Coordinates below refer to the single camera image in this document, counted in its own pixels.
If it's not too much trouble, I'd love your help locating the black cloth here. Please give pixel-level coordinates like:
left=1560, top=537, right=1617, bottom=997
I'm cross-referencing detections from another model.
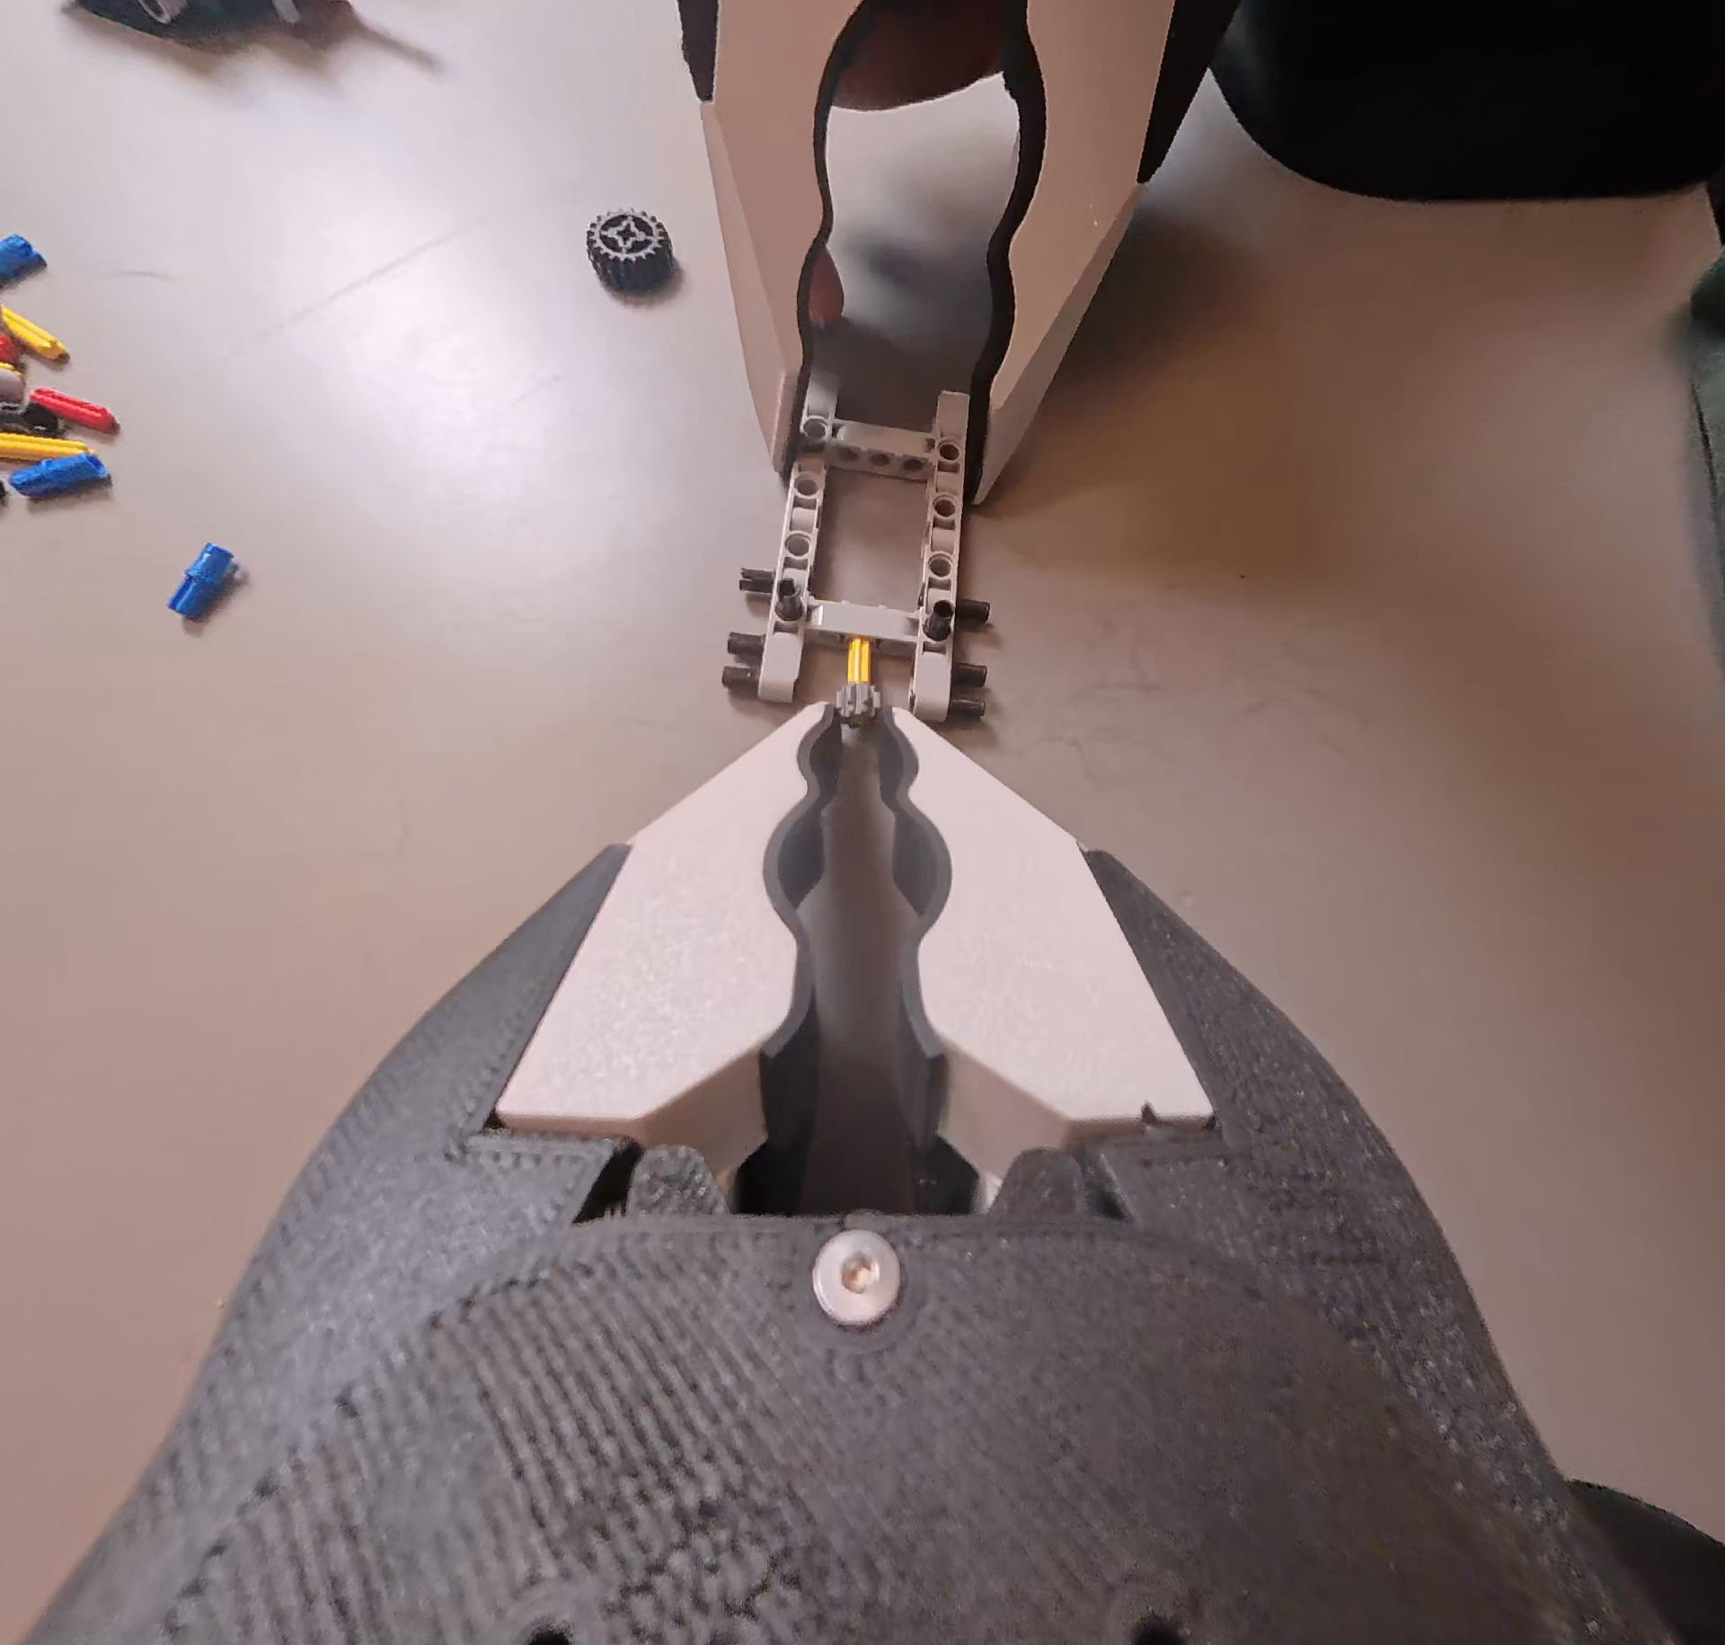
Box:
left=1213, top=0, right=1725, bottom=208

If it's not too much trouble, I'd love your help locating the person's right hand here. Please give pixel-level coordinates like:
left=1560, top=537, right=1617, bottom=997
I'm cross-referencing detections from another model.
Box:
left=832, top=0, right=1013, bottom=113

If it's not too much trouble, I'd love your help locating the blue lego pin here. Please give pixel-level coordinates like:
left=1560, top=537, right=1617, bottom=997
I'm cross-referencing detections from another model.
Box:
left=169, top=541, right=250, bottom=622

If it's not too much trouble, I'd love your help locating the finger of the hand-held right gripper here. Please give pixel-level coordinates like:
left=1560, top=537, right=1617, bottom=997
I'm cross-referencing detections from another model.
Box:
left=968, top=0, right=1198, bottom=506
left=702, top=0, right=881, bottom=475

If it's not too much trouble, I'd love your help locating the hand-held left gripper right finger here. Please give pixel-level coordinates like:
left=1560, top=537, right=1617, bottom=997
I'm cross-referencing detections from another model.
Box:
left=877, top=709, right=1219, bottom=1204

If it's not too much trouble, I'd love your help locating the small black lego gear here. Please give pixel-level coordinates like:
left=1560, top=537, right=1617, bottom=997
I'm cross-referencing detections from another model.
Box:
left=586, top=208, right=681, bottom=300

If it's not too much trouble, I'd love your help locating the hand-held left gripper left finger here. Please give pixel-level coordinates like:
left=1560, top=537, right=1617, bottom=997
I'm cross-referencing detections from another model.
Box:
left=490, top=704, right=842, bottom=1210

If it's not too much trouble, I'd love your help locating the pile of small lego pieces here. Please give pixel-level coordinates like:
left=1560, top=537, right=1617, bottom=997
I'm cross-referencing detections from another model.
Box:
left=0, top=229, right=124, bottom=505

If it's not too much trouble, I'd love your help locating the grey lego frame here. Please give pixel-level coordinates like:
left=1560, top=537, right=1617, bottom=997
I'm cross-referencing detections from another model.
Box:
left=724, top=365, right=994, bottom=731

